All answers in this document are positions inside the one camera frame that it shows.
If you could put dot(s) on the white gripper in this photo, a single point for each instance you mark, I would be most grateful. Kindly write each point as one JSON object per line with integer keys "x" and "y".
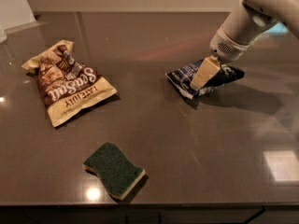
{"x": 228, "y": 48}

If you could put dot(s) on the blue chip bag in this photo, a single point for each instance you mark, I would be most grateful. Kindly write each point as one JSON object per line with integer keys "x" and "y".
{"x": 203, "y": 77}

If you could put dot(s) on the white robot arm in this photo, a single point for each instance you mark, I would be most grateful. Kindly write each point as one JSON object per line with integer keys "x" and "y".
{"x": 284, "y": 11}

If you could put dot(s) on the brown sea salt chip bag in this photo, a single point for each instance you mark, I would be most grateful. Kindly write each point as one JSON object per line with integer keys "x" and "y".
{"x": 66, "y": 86}

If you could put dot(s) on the green and yellow sponge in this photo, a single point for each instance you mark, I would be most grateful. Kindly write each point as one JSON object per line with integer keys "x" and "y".
{"x": 117, "y": 174}

